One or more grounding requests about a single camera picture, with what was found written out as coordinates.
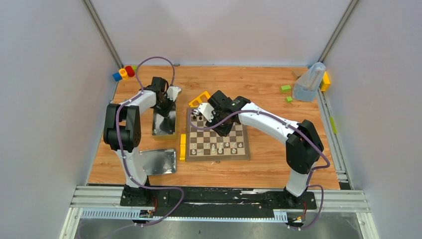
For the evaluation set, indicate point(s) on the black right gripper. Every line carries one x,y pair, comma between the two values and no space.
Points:
223,132

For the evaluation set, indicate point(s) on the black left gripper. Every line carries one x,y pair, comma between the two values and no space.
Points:
164,109

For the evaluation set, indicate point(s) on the gold tin with white pieces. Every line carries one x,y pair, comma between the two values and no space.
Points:
164,128

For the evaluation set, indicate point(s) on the yellow triangle frame block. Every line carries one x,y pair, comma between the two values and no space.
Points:
201,98

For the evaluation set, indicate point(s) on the wooden chess board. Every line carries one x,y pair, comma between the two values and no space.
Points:
237,134

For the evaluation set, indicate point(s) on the small yellow rectangular block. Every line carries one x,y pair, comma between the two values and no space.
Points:
183,139

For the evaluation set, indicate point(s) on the yellow arch block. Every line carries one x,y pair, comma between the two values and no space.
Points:
182,156

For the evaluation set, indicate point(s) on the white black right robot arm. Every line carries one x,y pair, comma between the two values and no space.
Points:
301,140

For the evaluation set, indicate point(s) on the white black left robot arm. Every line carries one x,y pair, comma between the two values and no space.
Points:
122,130

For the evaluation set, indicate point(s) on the red cylinder block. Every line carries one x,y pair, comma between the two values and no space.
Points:
130,71

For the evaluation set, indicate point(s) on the yellow cylinder block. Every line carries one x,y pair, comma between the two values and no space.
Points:
123,74

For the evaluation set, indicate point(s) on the blue cube block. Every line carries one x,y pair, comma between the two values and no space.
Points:
117,76

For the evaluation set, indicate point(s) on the silver tin lid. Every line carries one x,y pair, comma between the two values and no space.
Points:
159,161

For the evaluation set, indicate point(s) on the green rectangular block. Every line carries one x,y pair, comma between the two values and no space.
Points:
285,88

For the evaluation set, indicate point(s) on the clear blue plastic container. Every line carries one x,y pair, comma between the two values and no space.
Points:
306,86

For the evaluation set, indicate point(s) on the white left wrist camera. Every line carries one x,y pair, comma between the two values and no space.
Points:
173,92

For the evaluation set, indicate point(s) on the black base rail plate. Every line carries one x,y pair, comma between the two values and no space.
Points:
209,202

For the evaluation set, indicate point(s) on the yellow block at right wall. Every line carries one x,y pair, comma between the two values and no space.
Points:
325,83

